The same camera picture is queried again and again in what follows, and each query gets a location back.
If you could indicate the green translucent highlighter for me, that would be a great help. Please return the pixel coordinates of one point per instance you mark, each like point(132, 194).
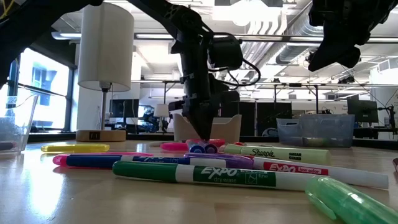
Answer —
point(351, 202)

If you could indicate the red EXPO marker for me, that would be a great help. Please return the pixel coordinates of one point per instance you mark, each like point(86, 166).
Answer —
point(295, 169)

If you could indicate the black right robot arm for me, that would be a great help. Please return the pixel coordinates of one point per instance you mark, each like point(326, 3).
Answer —
point(357, 11)

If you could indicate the pink translucent highlighter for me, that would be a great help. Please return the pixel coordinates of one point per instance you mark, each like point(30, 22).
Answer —
point(59, 160)

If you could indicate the white shade table lamp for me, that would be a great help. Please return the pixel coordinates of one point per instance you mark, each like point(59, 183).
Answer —
point(105, 46)

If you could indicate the yellow translucent highlighter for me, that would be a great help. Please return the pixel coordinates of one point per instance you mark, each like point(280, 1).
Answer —
point(74, 148)

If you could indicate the black computer monitor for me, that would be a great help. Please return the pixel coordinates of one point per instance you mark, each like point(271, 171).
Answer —
point(124, 108)
point(362, 110)

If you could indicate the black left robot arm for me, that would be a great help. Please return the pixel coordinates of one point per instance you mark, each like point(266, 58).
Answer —
point(31, 25)

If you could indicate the black overhead light bar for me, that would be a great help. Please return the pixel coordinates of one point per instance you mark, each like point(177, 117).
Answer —
point(149, 36)

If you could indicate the pale green Sharpie highlighter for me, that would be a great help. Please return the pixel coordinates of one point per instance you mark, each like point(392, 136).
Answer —
point(280, 153)

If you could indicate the brown EXPO marker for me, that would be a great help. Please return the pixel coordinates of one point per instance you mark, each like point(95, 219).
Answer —
point(395, 165)

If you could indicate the black tripod stand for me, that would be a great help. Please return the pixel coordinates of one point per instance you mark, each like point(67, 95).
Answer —
point(391, 119)

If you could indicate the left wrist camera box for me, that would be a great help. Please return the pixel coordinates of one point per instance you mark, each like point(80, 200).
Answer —
point(225, 53)

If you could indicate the blue EXPO marker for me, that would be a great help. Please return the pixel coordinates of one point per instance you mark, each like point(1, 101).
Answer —
point(93, 160)

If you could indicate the small white background lamp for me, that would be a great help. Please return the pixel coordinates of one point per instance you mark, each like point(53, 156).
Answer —
point(161, 110)

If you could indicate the black metal rack frame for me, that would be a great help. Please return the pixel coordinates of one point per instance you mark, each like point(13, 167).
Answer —
point(295, 84)

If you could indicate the slim pink highlighter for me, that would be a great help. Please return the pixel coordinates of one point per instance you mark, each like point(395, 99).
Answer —
point(174, 146)

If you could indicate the black partition wall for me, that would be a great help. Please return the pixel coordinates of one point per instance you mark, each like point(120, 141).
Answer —
point(273, 118)

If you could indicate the green EXPO marker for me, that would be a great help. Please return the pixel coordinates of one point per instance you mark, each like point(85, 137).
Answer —
point(233, 176)

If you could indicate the dark background robot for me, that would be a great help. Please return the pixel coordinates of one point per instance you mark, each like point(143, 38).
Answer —
point(147, 119)

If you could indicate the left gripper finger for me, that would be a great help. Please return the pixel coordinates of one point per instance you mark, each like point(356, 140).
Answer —
point(203, 124)

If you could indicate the black table frame rail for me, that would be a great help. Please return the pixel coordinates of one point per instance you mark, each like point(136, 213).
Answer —
point(149, 137)

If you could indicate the clear blue plastic bin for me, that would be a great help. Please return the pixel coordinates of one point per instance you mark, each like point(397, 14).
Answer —
point(326, 129)

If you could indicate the violet blue highlighter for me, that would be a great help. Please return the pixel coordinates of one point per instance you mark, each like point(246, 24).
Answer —
point(211, 148)

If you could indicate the black hanging camera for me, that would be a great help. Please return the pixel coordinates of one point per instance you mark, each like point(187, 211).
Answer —
point(346, 80)

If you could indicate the clear plastic container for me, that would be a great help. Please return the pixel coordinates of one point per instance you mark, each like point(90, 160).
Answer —
point(15, 124)

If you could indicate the purple translucent highlighter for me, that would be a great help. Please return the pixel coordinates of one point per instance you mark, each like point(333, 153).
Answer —
point(224, 161)

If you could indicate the cream plastic bin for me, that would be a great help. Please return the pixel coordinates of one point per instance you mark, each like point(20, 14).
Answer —
point(230, 130)

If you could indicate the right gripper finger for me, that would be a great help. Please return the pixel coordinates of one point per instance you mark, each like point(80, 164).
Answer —
point(349, 57)
point(325, 57)

